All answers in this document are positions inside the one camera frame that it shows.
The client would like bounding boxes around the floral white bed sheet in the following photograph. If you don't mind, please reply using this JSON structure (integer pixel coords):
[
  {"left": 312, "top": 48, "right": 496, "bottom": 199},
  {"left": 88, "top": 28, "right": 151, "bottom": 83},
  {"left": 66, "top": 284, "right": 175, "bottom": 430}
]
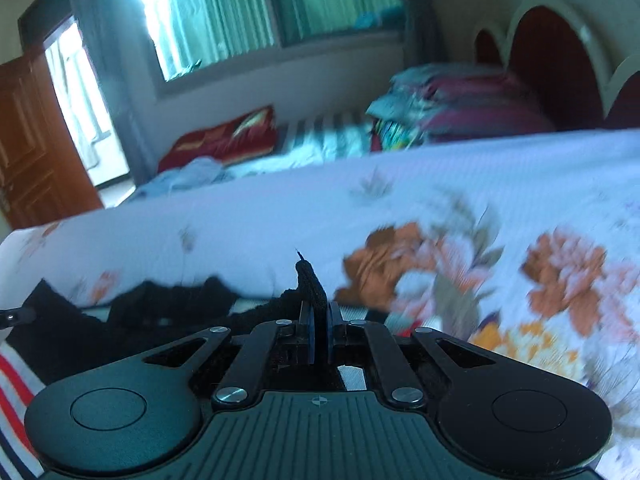
[{"left": 0, "top": 127, "right": 640, "bottom": 480}]

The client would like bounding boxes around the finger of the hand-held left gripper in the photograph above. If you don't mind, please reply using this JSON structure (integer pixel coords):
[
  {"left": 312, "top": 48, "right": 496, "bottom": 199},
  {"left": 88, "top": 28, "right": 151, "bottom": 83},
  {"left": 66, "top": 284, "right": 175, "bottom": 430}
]
[{"left": 0, "top": 306, "right": 39, "bottom": 330}]

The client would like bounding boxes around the window with green curtain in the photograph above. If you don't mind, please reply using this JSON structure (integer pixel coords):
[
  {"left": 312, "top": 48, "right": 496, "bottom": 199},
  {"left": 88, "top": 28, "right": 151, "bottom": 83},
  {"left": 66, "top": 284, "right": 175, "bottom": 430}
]
[{"left": 134, "top": 0, "right": 407, "bottom": 85}]

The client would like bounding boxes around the light blue cloth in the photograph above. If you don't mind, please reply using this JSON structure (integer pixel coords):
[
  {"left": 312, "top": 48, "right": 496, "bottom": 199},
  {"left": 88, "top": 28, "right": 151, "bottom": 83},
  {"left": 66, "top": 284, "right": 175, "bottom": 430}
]
[{"left": 132, "top": 156, "right": 253, "bottom": 202}]

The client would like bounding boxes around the red pillow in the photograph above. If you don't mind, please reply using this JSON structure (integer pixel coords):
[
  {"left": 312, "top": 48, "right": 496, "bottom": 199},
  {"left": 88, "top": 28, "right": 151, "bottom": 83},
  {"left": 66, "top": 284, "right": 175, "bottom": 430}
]
[{"left": 157, "top": 105, "right": 279, "bottom": 175}]

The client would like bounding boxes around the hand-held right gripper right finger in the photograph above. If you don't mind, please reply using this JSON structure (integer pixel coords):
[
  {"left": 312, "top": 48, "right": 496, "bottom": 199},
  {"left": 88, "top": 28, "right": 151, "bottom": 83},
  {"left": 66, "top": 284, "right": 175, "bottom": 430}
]
[{"left": 327, "top": 300, "right": 501, "bottom": 408}]

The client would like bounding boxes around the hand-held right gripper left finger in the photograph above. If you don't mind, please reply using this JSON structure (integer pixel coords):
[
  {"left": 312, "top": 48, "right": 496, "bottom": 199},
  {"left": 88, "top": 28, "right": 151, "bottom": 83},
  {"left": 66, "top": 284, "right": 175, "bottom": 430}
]
[{"left": 142, "top": 300, "right": 317, "bottom": 411}]

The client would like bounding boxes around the brown wooden door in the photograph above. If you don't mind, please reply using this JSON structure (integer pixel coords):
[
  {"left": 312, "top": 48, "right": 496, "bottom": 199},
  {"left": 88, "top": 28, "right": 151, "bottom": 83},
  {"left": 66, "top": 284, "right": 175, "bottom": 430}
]
[{"left": 0, "top": 54, "right": 105, "bottom": 231}]

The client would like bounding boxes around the blue cloth on windowsill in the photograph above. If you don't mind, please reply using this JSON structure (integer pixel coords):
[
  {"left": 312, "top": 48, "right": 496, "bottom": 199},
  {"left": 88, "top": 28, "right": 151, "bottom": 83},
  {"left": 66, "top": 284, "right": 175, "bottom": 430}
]
[{"left": 356, "top": 6, "right": 407, "bottom": 30}]

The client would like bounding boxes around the striped dinosaur sweater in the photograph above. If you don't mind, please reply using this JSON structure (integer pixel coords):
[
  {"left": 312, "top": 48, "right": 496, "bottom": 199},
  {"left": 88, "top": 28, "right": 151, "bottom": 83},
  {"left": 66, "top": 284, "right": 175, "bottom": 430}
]
[{"left": 0, "top": 252, "right": 426, "bottom": 480}]

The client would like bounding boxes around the stack of folded bedding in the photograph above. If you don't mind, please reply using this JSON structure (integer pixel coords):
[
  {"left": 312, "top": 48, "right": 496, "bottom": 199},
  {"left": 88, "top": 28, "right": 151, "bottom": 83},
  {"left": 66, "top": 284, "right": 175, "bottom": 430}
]
[{"left": 366, "top": 64, "right": 557, "bottom": 155}]

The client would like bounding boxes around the grey-blue curtain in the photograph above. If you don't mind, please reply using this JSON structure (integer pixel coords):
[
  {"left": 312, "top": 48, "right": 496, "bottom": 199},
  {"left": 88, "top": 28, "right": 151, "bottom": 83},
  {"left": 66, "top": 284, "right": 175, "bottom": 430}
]
[
  {"left": 400, "top": 0, "right": 447, "bottom": 68},
  {"left": 64, "top": 0, "right": 153, "bottom": 198}
]

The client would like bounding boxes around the striped grey white blanket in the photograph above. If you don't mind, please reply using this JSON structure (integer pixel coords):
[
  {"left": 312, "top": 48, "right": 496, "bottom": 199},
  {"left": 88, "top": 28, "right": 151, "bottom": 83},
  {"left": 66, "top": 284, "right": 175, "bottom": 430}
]
[{"left": 276, "top": 111, "right": 377, "bottom": 162}]

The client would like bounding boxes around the red and white scalloped headboard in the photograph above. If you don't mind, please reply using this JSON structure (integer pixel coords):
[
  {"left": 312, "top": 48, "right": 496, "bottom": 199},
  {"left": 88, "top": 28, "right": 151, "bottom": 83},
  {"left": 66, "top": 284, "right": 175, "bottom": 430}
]
[{"left": 472, "top": 0, "right": 640, "bottom": 132}]

